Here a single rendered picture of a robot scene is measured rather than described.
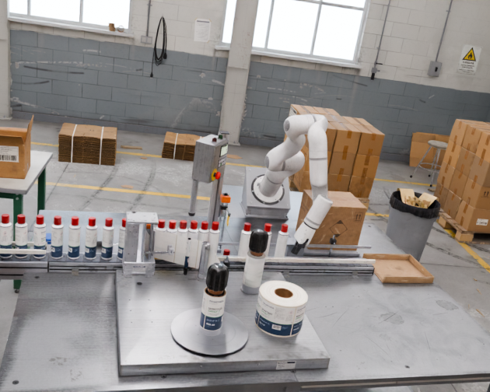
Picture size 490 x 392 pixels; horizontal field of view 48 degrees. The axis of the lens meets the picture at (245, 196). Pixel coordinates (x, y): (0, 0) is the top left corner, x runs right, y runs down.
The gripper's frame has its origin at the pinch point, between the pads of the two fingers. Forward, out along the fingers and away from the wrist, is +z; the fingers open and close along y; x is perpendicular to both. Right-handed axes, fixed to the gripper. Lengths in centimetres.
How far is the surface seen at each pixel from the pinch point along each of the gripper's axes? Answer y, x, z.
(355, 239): -19.3, 41.1, -12.9
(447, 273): -145, 235, 15
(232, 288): 26.8, -33.9, 19.3
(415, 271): 1, 72, -15
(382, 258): -13, 59, -10
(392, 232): -165, 173, 5
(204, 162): -1, -65, -23
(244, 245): 2.6, -27.9, 6.6
